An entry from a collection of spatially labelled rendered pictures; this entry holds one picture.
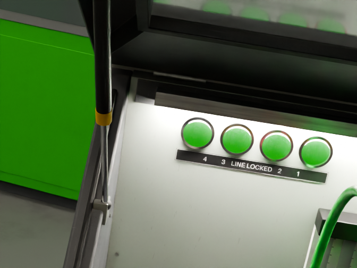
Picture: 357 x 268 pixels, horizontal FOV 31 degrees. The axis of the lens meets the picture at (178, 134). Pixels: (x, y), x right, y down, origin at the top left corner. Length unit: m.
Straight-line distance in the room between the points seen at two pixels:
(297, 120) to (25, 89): 2.63
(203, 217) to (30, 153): 2.59
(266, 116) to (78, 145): 2.54
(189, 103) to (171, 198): 0.17
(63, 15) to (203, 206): 2.35
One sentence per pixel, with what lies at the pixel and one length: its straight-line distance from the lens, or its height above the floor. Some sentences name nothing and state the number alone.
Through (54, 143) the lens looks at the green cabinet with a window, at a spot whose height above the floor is 0.38.
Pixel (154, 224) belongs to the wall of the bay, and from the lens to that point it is 1.05.
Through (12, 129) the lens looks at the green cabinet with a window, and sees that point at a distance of 3.58.
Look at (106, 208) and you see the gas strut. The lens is 0.88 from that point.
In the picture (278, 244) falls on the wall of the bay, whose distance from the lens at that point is 1.07.
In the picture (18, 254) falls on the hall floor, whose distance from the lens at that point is 3.23.
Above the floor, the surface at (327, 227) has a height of 1.31.
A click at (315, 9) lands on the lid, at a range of 0.72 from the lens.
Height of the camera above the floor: 1.72
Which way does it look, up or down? 20 degrees down
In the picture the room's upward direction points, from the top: 9 degrees clockwise
